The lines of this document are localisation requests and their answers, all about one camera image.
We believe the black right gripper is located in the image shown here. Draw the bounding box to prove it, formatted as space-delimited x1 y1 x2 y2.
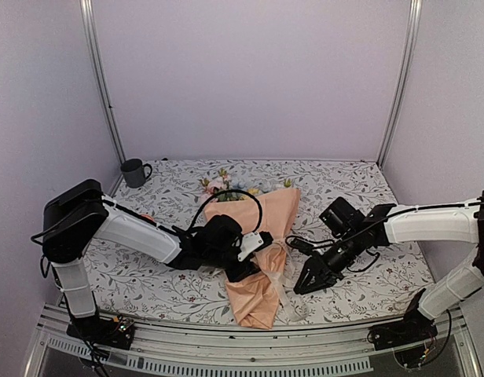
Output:
295 229 363 295

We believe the white lace ribbon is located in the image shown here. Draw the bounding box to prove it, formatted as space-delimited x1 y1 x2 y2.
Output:
198 241 310 321

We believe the pale pink white flower stem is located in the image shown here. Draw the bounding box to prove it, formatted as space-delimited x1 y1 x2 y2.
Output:
200 168 231 203

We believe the blue fake flower stem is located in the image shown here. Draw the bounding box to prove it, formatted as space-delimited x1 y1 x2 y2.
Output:
230 178 274 193

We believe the beige wrapping paper sheet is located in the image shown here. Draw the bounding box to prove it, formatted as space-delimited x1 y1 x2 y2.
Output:
204 188 306 330

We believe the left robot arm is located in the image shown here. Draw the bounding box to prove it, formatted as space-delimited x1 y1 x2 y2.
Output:
31 179 273 341

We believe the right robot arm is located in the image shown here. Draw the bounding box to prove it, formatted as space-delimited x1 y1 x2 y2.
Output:
289 191 484 342

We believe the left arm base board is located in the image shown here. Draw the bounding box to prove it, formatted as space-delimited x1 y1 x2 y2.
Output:
66 313 135 350

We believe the right arm base board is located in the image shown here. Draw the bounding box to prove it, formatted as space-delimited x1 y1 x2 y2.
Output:
367 320 438 369

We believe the dark grey mug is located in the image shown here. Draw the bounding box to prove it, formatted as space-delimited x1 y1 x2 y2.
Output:
120 158 152 189

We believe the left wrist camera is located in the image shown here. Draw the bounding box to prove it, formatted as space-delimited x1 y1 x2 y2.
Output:
237 232 273 262

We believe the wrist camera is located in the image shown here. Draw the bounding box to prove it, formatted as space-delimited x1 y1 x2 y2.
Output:
237 232 273 262
290 238 316 256

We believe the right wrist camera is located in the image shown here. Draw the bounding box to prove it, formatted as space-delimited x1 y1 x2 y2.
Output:
290 238 316 256

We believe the right aluminium frame post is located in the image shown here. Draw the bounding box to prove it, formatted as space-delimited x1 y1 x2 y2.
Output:
376 0 423 170

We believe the aluminium frame post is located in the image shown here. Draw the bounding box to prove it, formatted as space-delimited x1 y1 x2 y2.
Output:
79 0 127 164
376 0 423 170

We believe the left aluminium frame post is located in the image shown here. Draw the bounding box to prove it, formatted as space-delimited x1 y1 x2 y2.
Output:
79 0 127 164

